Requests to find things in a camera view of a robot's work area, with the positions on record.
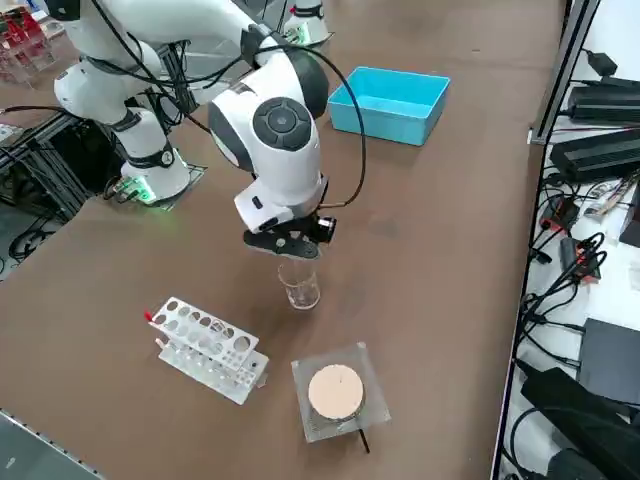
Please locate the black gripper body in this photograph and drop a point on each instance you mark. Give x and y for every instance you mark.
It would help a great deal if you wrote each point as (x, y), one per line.
(292, 245)

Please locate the small black power adapter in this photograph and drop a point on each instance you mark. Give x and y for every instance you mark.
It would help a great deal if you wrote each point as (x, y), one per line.
(601, 62)

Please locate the clear glass beaker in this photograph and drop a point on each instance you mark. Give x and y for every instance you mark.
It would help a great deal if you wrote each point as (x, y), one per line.
(300, 292)

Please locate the flat black box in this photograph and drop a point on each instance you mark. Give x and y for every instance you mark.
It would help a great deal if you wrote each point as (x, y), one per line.
(612, 360)

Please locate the clear acrylic shelf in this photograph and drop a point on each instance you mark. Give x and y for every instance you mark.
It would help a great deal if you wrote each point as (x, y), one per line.
(30, 65)

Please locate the red packets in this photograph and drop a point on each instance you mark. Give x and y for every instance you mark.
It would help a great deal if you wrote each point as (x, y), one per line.
(15, 30)

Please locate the red capped glass tube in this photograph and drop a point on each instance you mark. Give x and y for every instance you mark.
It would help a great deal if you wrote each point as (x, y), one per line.
(149, 316)

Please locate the red and black device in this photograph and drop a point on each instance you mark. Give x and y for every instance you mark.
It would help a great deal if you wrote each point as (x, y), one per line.
(562, 212)
(580, 260)

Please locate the large black power brick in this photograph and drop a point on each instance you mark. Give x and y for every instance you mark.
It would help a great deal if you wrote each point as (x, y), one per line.
(595, 155)

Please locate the black bag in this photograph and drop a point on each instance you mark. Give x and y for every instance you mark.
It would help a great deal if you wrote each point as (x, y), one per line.
(580, 425)

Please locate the white test tube rack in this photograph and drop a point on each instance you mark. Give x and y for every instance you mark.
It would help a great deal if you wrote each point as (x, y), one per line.
(200, 320)

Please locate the black metal frame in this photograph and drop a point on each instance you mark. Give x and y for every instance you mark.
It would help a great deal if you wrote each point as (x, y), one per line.
(60, 165)

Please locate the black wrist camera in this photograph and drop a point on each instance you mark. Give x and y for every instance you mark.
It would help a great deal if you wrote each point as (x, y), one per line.
(325, 227)

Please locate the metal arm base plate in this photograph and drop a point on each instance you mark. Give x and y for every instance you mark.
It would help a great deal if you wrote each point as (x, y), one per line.
(195, 175)
(320, 37)

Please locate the aluminium camera post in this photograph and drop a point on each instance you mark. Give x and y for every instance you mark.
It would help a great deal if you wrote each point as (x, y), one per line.
(562, 75)

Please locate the clear glass test tube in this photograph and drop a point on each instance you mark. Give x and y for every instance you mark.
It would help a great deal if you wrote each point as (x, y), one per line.
(216, 335)

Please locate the blue plastic bin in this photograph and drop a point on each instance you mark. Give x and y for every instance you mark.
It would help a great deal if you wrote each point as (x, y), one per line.
(380, 125)

